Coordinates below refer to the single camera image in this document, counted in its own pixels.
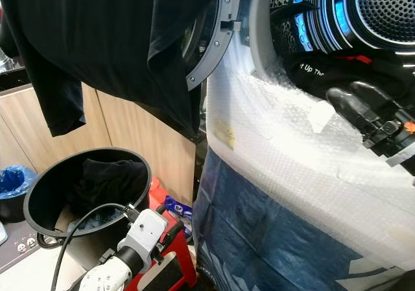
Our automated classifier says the grey rubber door gasket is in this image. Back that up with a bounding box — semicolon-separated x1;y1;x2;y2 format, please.
248;0;289;79

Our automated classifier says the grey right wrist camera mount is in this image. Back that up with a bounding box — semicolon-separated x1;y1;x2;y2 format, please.
385;147;415;170

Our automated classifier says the blue packet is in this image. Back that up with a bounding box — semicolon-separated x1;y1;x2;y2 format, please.
163;195;194;222

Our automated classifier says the black countertop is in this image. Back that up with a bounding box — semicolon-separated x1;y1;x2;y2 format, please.
0;65;34;92

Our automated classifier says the bin with blue bag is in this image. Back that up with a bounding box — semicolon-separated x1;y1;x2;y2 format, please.
0;165;29;224

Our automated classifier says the dark clothes pile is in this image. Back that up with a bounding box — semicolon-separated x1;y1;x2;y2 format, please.
68;159;148;219

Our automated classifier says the clear bubble wrap sheet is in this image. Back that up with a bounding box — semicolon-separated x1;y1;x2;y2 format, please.
204;40;415;272

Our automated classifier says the grey round washer door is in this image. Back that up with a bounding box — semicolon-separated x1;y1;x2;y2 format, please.
183;0;244;92

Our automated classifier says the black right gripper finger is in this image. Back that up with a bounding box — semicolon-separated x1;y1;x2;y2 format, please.
348;80;397;114
326;87;379;135

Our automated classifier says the large black hanging garment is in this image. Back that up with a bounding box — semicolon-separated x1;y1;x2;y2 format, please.
0;0;228;141

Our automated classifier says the yellow sticker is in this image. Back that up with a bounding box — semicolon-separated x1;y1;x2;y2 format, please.
212;119;237;151

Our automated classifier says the steel washer drum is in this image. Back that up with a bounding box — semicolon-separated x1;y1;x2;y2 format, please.
271;0;415;53

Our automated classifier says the black T-shirt white print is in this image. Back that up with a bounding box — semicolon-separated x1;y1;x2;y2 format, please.
289;51;415;102

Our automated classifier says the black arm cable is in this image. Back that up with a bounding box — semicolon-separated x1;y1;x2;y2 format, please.
36;203;138;291

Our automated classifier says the white tape piece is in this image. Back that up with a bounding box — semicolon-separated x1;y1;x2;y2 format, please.
308;100;337;135

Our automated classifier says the wooden cabinet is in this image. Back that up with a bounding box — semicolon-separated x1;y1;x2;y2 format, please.
0;84;199;207

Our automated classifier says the blue printed plastic cover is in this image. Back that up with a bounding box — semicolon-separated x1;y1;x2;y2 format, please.
192;150;415;291

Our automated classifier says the black round laundry bucket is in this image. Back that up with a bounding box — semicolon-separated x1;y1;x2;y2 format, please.
23;148;152;251

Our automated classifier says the white washing machine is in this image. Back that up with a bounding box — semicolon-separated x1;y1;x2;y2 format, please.
191;0;415;291

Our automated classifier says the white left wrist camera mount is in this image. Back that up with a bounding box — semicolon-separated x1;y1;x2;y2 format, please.
116;207;169;257

